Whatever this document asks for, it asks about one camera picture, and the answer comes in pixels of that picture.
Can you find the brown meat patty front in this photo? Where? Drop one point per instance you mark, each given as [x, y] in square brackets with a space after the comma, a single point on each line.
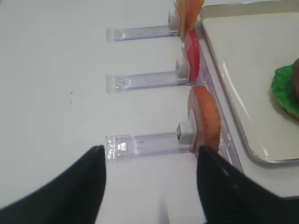
[295, 78]

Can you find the red tomato slice standing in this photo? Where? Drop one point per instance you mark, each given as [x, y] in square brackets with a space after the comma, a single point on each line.
[192, 50]

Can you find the clear pusher track tomato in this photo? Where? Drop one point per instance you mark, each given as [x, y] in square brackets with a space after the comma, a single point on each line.
[186, 73]

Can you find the white rectangular tray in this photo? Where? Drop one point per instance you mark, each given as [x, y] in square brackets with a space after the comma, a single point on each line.
[248, 42]

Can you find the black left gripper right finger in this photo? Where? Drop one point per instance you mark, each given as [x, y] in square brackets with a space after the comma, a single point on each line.
[228, 196]

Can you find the clear pusher track cheese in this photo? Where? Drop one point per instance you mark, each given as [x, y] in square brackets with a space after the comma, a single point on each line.
[126, 34]

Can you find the orange cheese slice rear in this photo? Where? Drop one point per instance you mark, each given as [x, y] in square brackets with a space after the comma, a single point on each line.
[181, 6]

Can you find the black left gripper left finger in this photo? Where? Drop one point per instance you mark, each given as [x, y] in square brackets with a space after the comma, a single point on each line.
[74, 197]

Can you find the bottom bun slice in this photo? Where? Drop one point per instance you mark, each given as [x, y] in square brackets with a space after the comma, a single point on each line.
[292, 114]

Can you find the green lettuce leaf on bun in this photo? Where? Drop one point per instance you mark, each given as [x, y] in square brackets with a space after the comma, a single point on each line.
[282, 90]

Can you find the clear pusher track bun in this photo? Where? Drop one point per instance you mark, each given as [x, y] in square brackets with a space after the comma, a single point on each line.
[132, 146]

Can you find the orange cheese slice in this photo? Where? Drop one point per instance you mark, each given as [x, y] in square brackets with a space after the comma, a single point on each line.
[181, 6]
[193, 8]

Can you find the bun slice standing left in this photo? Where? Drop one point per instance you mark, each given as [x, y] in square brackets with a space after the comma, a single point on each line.
[207, 118]

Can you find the clear acrylic rail left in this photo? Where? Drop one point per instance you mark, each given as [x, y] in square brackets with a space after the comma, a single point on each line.
[226, 147]

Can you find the orange cheese slice front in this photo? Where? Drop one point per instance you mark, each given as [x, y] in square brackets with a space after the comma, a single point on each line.
[193, 8]

